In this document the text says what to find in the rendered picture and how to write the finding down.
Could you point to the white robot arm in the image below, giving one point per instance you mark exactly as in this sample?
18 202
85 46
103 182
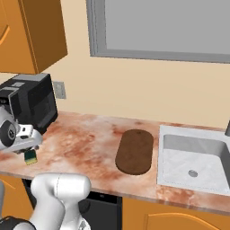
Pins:
57 191

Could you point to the white sink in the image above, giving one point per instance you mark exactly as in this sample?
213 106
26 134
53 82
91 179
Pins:
191 161

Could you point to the orange base cupboard door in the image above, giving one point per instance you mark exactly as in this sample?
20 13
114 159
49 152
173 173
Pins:
13 194
179 220

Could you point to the black dishwasher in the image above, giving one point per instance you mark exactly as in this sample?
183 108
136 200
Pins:
104 212

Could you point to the grey window frame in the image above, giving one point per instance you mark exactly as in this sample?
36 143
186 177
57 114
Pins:
99 30

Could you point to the grey wall socket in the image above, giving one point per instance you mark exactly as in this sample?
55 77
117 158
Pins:
59 90

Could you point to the green and yellow sponge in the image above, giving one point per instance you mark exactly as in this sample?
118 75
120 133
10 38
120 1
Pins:
30 157

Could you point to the brown oval cutting board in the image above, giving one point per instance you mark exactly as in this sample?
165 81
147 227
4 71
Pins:
134 152

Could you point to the orange wall cupboard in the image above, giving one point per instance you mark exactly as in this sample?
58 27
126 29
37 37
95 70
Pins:
33 33

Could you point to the grey tap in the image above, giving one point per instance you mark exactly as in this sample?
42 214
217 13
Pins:
228 128

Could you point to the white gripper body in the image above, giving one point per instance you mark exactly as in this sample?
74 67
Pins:
28 140

